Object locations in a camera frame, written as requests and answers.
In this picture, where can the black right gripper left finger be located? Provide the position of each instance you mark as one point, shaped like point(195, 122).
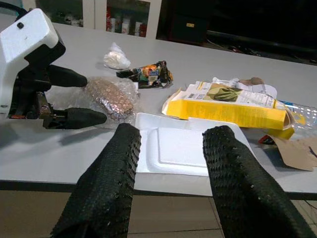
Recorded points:
point(106, 188)

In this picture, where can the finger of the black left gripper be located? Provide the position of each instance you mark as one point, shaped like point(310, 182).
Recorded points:
point(69, 77)
point(86, 118)

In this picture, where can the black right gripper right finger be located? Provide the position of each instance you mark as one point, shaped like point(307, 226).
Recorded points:
point(237, 193)

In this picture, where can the bubble wrap bundle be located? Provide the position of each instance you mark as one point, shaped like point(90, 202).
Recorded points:
point(111, 98)

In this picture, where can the crumpled white tissue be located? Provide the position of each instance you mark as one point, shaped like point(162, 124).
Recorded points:
point(115, 58)

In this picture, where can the small red black wrapper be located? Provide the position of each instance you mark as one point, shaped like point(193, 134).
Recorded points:
point(265, 140)

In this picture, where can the brown cardboard piece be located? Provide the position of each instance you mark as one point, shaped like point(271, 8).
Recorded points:
point(292, 153)

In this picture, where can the dark colourful snack wrapper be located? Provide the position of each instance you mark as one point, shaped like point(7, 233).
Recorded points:
point(151, 74)

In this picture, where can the white foam tray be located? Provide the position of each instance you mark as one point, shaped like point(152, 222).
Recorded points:
point(173, 146)

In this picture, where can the flattened yellow cardboard box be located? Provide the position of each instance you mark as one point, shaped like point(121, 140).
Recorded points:
point(223, 112)

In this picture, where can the white glass door cabinet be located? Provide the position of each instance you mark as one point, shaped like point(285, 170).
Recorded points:
point(153, 17)

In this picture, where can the crushed clear plastic bottle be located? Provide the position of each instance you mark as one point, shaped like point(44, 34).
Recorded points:
point(307, 116)

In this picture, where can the torn white paper packaging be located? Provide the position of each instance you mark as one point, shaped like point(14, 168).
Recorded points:
point(262, 87)

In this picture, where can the black speaker box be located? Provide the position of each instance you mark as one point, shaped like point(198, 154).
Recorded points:
point(189, 28)

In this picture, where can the black low shelf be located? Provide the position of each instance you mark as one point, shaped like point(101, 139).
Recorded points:
point(260, 45)

